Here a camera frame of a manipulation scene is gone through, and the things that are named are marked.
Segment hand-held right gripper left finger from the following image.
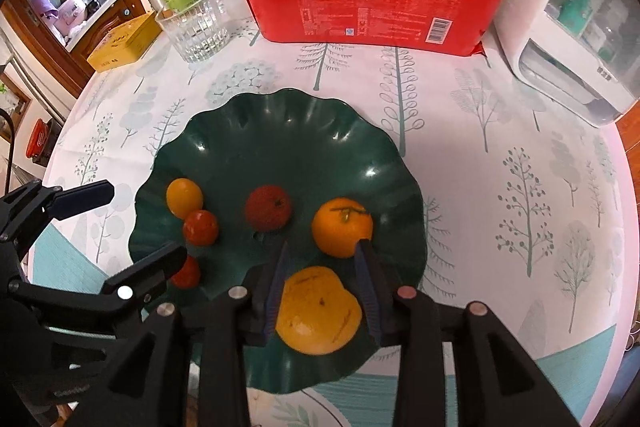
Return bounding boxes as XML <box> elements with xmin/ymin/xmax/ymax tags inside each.
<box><xmin>65</xmin><ymin>241</ymin><xmax>292</xmax><ymax>427</ymax></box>

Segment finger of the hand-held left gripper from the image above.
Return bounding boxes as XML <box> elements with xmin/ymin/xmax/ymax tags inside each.
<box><xmin>0</xmin><ymin>181</ymin><xmax>115</xmax><ymax>258</ymax></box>
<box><xmin>10</xmin><ymin>242</ymin><xmax>188</xmax><ymax>308</ymax></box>

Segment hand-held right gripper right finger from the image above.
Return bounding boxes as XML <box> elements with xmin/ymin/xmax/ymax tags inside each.
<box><xmin>354</xmin><ymin>239</ymin><xmax>583</xmax><ymax>427</ymax></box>

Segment small red cherry tomato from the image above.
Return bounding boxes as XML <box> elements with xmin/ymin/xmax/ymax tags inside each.
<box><xmin>182</xmin><ymin>209</ymin><xmax>220</xmax><ymax>247</ymax></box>
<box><xmin>170</xmin><ymin>256</ymin><xmax>202</xmax><ymax>289</ymax></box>

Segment large yellow orange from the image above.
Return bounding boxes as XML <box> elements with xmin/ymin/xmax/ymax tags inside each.
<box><xmin>276</xmin><ymin>266</ymin><xmax>363</xmax><ymax>355</ymax></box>

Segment small tangerine with stem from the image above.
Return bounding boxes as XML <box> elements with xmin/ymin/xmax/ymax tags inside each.
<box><xmin>311</xmin><ymin>198</ymin><xmax>374</xmax><ymax>259</ymax></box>

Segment yellow cherry tomato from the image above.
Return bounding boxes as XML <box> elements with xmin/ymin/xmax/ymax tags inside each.
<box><xmin>166</xmin><ymin>178</ymin><xmax>204</xmax><ymax>218</ymax></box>

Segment red lychee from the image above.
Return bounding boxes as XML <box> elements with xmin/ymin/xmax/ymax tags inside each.
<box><xmin>245</xmin><ymin>185</ymin><xmax>292</xmax><ymax>230</ymax></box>

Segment dark green scalloped plate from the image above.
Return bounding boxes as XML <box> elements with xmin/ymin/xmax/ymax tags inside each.
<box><xmin>129</xmin><ymin>88</ymin><xmax>428</xmax><ymax>393</ymax></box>

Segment red lidded dark container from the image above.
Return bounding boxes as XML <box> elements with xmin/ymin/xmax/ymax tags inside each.
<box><xmin>26</xmin><ymin>118</ymin><xmax>63</xmax><ymax>165</ymax></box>

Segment grey metal pole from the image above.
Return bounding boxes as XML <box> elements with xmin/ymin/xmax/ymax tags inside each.
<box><xmin>0</xmin><ymin>27</ymin><xmax>71</xmax><ymax>122</ymax></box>

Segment yellow tin box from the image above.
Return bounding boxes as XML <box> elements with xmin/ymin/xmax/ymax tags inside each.
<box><xmin>87</xmin><ymin>12</ymin><xmax>162</xmax><ymax>74</ymax></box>

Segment wooden kitchen base cabinets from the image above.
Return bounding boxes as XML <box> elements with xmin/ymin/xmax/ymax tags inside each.
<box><xmin>0</xmin><ymin>0</ymin><xmax>136</xmax><ymax>68</ymax></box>

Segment clear glass tumbler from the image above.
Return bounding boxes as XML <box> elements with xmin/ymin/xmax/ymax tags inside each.
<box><xmin>155</xmin><ymin>0</ymin><xmax>231</xmax><ymax>64</ymax></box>

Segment white sterilizer cabinet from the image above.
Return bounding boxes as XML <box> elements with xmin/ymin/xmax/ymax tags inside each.
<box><xmin>492</xmin><ymin>0</ymin><xmax>640</xmax><ymax>128</ymax></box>

